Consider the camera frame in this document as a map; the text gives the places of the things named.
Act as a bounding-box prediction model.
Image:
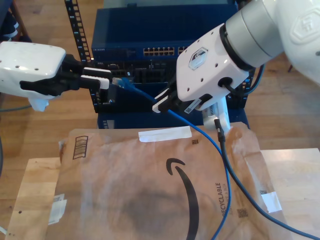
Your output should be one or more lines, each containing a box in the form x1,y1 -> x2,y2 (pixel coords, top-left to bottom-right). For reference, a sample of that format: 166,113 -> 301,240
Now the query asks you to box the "black angled-connector cable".
219,63 -> 266,97

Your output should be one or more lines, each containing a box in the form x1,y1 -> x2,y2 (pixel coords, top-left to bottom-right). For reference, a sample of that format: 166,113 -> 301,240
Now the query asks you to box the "brown packing paper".
48,121 -> 288,240

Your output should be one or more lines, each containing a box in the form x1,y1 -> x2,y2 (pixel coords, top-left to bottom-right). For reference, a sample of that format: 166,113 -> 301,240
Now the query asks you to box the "brown wooden shoe rack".
0,0 -> 29,43

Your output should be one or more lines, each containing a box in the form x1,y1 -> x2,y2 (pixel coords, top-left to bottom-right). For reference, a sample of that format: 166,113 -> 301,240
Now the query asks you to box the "grey-blue camera cable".
214,118 -> 320,240

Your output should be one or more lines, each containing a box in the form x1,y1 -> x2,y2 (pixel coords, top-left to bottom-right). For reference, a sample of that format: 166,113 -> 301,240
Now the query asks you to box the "blue network switch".
91,7 -> 242,61

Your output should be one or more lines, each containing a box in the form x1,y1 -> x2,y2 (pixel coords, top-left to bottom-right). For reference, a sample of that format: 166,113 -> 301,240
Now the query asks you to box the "plain dark shoe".
14,34 -> 32,43

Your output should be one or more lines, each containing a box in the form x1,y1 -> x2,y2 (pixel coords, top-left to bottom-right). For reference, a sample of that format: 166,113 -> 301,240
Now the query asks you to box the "black rack server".
86,59 -> 251,85

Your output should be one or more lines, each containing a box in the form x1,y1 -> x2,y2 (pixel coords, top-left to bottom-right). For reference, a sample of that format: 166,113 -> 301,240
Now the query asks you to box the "dark shoe striped sole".
0,11 -> 20,42

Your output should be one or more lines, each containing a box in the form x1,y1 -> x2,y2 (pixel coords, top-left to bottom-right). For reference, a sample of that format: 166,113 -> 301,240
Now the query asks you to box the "blue network cable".
111,76 -> 232,240

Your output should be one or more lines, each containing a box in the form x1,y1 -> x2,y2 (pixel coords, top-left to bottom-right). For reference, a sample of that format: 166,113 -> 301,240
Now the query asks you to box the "dark blue base box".
96,111 -> 251,130

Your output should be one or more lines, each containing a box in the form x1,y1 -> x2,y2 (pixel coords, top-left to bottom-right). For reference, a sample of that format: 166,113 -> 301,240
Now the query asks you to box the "black equipment rack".
64,0 -> 258,114

